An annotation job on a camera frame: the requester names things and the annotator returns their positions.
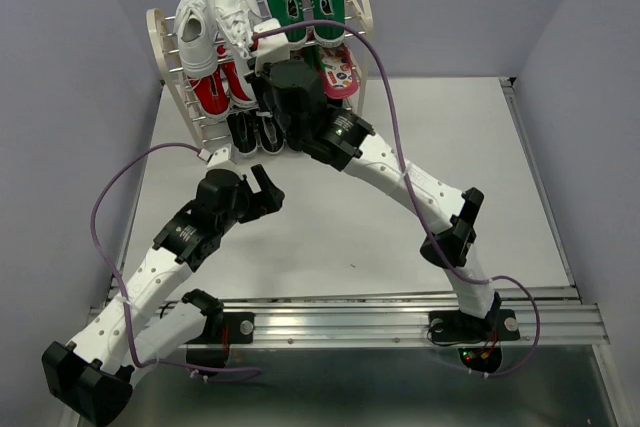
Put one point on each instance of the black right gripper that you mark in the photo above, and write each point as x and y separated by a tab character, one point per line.
258	75

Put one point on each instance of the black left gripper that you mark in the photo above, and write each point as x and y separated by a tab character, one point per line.
268	199

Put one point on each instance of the red canvas sneaker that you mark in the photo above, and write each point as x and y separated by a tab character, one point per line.
241	93
211	95

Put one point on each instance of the black canvas sneaker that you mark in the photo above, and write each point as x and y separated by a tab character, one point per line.
271	136
242	133

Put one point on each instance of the white fashion sneaker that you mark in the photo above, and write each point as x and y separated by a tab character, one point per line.
235	20

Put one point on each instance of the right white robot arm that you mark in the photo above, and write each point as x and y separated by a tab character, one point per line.
449	213

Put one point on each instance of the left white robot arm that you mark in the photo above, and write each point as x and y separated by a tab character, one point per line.
96	371

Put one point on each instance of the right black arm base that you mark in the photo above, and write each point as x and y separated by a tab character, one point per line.
478	340

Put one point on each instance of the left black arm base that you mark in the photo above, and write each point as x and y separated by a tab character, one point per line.
212	347

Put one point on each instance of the cream metal shoe shelf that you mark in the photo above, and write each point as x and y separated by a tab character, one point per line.
203	129

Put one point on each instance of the pink patterned slipper right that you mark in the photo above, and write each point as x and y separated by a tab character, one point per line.
338	72

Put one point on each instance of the green sneaker left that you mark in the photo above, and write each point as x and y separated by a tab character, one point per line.
286	2

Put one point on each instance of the green sneaker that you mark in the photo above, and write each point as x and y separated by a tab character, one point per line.
286	2
332	10

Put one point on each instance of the green sneaker right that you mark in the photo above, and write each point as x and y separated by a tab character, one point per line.
332	10

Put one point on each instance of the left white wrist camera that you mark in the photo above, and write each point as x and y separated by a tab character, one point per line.
219	159

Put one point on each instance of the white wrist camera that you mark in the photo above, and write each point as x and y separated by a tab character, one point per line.
270	49
219	159

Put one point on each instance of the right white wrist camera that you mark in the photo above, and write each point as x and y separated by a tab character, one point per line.
270	49

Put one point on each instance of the aluminium table frame rail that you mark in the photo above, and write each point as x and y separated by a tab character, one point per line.
339	265

